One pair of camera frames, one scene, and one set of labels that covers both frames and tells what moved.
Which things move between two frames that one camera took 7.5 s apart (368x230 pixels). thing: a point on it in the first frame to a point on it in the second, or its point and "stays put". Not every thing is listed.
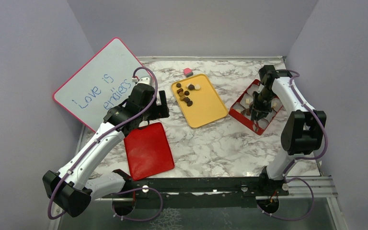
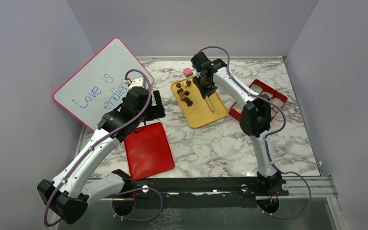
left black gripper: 160,111 stays put
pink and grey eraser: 188,72 stays put
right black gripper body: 262,101 to 205,87
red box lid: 148,151 stays put
